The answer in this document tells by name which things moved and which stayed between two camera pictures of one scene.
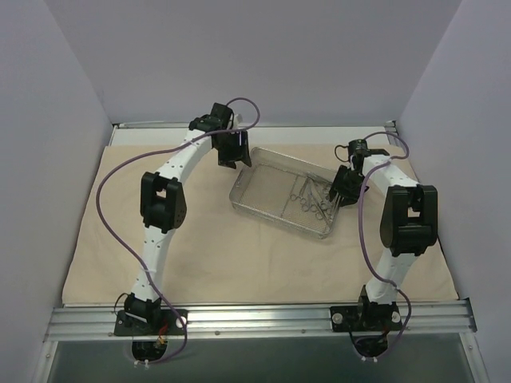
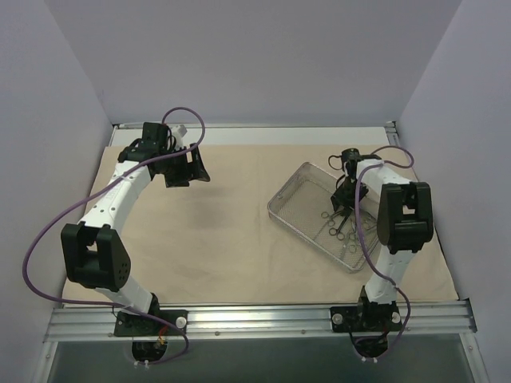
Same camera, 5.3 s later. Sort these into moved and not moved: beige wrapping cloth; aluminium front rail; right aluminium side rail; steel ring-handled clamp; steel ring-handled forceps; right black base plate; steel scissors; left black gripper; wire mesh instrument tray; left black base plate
Moved: steel scissors; wire mesh instrument tray; left black gripper; steel ring-handled forceps; steel ring-handled clamp
Not moved: right aluminium side rail; left black base plate; aluminium front rail; right black base plate; beige wrapping cloth
